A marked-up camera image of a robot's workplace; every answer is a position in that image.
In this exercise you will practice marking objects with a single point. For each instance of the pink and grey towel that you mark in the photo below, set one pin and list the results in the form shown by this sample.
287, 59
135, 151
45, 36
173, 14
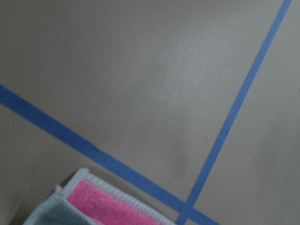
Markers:
88, 200

